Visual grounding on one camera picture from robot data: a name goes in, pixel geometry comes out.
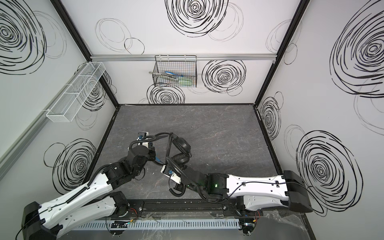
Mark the black wire basket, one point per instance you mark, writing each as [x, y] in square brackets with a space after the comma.
[187, 68]

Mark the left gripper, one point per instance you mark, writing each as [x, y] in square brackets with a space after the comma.
[150, 154]

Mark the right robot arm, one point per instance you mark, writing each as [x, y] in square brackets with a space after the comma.
[286, 190]

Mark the aluminium wall rail back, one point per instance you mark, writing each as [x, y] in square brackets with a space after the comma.
[182, 57]

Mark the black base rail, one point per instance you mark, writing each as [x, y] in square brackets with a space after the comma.
[237, 207]

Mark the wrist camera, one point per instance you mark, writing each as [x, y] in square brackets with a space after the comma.
[142, 136]
[167, 171]

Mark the blue tool in basket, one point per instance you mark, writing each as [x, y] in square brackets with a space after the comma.
[170, 74]

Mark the green spatula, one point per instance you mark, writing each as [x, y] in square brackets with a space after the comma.
[161, 78]

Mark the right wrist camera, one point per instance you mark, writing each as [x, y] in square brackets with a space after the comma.
[167, 171]

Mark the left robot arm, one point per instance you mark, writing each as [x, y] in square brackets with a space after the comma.
[94, 199]

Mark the black blue headphones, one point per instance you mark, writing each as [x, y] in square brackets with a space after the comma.
[183, 147]

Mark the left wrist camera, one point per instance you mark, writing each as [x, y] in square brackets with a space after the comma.
[142, 136]

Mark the white slotted cable duct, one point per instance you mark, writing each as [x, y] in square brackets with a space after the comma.
[193, 224]

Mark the white mesh shelf basket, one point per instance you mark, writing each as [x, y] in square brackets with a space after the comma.
[83, 91]

